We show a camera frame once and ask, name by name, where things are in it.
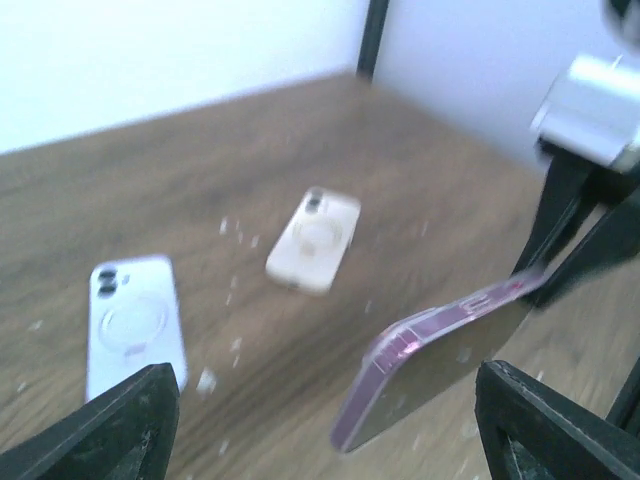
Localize pink phone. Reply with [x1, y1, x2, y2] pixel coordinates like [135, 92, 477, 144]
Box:
[330, 267, 545, 453]

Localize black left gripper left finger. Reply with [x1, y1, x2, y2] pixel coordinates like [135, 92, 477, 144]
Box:
[1, 363, 179, 479]

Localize lilac phone case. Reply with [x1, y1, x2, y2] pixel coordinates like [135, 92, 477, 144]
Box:
[85, 254, 189, 402]

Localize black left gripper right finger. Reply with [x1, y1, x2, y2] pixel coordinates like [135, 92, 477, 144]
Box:
[475, 360, 639, 479]

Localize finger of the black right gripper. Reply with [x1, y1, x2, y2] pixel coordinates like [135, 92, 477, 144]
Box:
[513, 151, 593, 274]
[532, 197, 639, 308]

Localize beige phone case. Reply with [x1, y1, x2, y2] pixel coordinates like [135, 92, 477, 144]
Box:
[265, 186, 361, 295]

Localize black right frame post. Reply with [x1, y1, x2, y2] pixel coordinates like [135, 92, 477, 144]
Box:
[356, 0, 390, 82]

